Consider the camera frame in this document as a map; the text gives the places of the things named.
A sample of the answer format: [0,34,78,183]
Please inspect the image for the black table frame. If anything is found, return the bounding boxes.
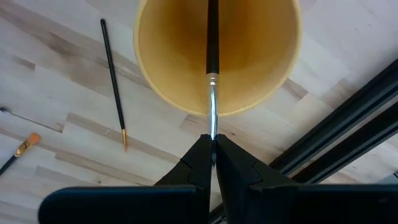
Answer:
[208,58,398,224]

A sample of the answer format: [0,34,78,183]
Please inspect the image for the black paintbrush orange bristles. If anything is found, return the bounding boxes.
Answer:
[0,132,42,177]

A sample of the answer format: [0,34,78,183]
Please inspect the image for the short brown paintbrush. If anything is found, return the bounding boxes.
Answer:
[205,0,220,141]

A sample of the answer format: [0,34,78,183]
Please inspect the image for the black paintbrush gold ferrule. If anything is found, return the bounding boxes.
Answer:
[99,18,128,152]

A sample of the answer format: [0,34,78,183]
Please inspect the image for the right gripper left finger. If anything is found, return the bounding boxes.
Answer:
[39,134,216,224]

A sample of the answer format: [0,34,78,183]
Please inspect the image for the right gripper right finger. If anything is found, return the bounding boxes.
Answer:
[216,133,398,224]

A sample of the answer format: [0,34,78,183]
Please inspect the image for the yellow paper cup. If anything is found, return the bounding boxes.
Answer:
[132,0,303,118]

